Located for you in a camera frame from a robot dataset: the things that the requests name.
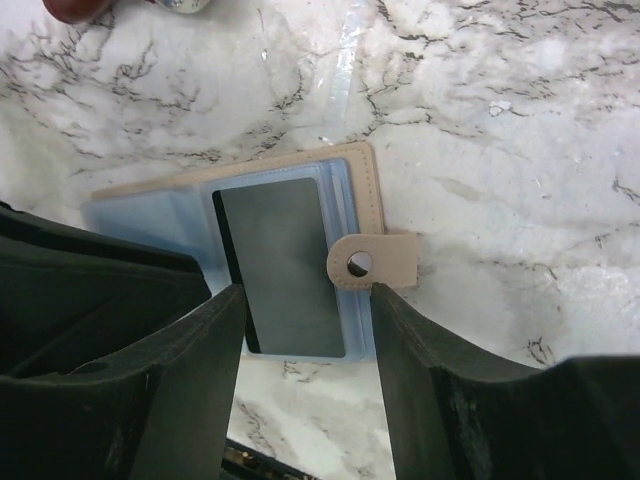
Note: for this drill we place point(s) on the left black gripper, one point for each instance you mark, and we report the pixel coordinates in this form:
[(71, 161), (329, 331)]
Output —
[(69, 296)]

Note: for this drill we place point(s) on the brown metal pipe fitting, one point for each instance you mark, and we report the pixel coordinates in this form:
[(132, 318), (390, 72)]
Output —
[(82, 11)]

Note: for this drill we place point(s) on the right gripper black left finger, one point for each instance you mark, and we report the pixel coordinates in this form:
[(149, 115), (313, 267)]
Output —
[(157, 409)]

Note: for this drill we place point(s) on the beige card holder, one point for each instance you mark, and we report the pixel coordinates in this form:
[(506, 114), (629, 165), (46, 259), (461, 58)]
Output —
[(176, 213)]

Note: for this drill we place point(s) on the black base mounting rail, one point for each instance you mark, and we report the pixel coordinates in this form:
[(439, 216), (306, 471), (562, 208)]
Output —
[(241, 462)]

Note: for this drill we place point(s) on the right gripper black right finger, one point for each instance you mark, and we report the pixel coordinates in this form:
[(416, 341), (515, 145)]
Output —
[(457, 411)]

